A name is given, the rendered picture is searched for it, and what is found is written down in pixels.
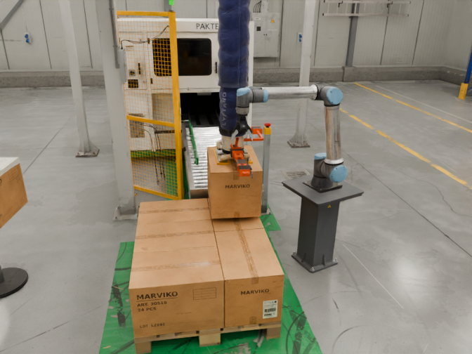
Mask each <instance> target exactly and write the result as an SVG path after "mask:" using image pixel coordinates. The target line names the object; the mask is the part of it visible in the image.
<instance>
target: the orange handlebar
mask: <svg viewBox="0 0 472 354"><path fill-rule="evenodd" d="M256 133H257V134H258V136H259V138H253V141H262V140H263V136H262V135H261V133H260V132H259V131H256ZM244 141H252V140H251V139H250V138H244ZM234 156H235V161H237V159H244V156H243V155H242V153H239V155H237V154H236V153H235V154H234ZM249 174H250V172H249V171H247V172H244V171H243V172H242V175H249Z"/></svg>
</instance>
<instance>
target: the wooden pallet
mask: <svg viewBox="0 0 472 354"><path fill-rule="evenodd" d="M254 329H264V332H265V336H266V338H267V339H274V338H280V332H281V322H270V323H263V324H251V325H245V326H237V327H225V326H224V328H218V329H206V330H199V331H193V332H181V333H174V334H162V335H155V336H143V337H136V338H135V337H134V343H135V349H136V354H142V353H151V345H152V341H159V340H166V339H178V338H185V337H191V336H199V347H202V346H213V345H220V344H221V334H222V333H228V332H240V331H247V330H254Z"/></svg>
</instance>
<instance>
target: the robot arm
mask: <svg viewBox="0 0 472 354"><path fill-rule="evenodd" d="M286 98H310V99H311V100H323V101H324V117H325V133H326V151H327V153H318V154H316V155H315V156H314V169H313V178H312V181H311V185H312V186H313V187H314V188H319V189H327V188H331V187H333V186H334V182H335V183H339V182H341V181H343V180H344V179H345V178H346V176H347V175H348V170H347V168H346V167H345V166H344V165H343V158H342V157H341V132H340V102H341V101H342V98H343V94H342V92H341V90H340V89H338V88H336V87H332V86H327V85H319V84H313V85H312V86H303V87H253V86H249V87H248V88H239V89H238V90H237V108H236V113H237V115H238V116H239V120H236V127H235V128H234V129H233V133H232V137H231V141H233V140H234V137H235V136H236V135H237V134H238V129H239V130H240V131H247V134H249V137H250V138H251V140H252V141H253V136H252V131H251V128H250V126H249V125H248V123H247V119H246V117H245V116H247V115H248V114H249V104H250V103H266V102H267V101H268V99H286Z"/></svg>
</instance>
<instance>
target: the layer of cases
mask: <svg viewBox="0 0 472 354"><path fill-rule="evenodd" d="M283 286H284V273H283V271H282V268H281V266H280V263H279V261H278V259H277V257H276V255H275V252H274V250H273V248H272V245H271V243H270V240H269V239H268V236H267V234H266V232H265V229H264V227H263V225H262V222H261V220H260V218H259V217H244V218H214V219H211V211H210V204H209V198H204V199H181V200H169V201H157V202H140V207H139V213H138V223H137V228H136V238H135V244H134V250H133V260H132V266H131V276H130V282H129V298H130V304H131V315H132V321H133V333H134V337H135V338H136V337H143V336H155V335H162V334H174V333H181V332H193V331H199V330H206V329H218V328H224V326H225V327H237V326H245V325H257V324H263V323H270V322H281V316H282V297H283Z"/></svg>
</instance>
